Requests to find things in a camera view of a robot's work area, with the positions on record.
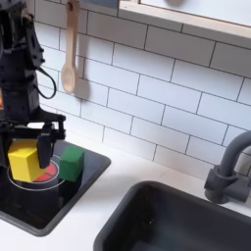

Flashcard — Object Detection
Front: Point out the yellow hexagonal block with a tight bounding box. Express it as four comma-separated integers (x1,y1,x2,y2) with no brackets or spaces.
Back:
7,138,47,183

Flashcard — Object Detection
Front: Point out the red stove burner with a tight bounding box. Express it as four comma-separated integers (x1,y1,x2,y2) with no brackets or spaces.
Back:
32,161,59,183

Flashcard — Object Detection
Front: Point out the green block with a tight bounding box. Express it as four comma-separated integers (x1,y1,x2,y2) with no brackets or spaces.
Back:
58,144,86,183

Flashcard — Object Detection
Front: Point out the black stove top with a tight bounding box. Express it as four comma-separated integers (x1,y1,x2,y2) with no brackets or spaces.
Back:
0,138,112,237

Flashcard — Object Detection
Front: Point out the wooden spoon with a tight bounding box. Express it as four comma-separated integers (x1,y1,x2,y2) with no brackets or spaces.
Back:
60,0,81,96

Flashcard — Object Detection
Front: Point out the dark grey sink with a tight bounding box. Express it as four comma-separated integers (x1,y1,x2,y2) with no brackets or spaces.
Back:
93,180,251,251

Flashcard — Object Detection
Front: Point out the dark grey tap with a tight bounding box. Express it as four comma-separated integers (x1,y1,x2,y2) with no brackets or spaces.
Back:
204,130,251,205

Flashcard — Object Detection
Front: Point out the wooden window frame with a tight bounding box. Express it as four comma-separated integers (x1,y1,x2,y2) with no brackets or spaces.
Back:
118,0,251,50

